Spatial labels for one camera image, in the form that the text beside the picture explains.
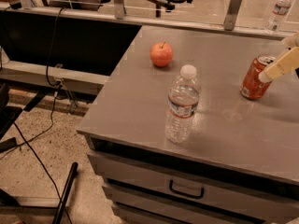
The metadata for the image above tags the black cable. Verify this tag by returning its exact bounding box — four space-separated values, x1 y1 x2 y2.
0 7 73 224

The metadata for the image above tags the black metal bar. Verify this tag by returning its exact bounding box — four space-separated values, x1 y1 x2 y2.
52 162 78 224

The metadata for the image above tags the clear water bottle on table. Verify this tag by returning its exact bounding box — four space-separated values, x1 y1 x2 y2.
165 64 201 143

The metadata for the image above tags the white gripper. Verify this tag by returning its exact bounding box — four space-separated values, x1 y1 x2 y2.
258 32 299 83

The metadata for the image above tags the red coke can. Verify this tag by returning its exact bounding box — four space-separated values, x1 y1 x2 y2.
240 54 275 100

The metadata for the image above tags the grey drawer cabinet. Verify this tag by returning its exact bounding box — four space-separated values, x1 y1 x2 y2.
78 26 299 224

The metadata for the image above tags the metal railing frame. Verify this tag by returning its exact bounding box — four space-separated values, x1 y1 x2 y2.
24 0 299 39

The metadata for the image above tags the black drawer handle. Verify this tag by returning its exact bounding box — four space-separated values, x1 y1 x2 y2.
168 180 205 200

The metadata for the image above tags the clear water bottle in background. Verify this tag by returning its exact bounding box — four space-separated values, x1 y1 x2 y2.
265 0 293 34

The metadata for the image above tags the red apple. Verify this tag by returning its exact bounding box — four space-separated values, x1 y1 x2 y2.
149 42 174 67

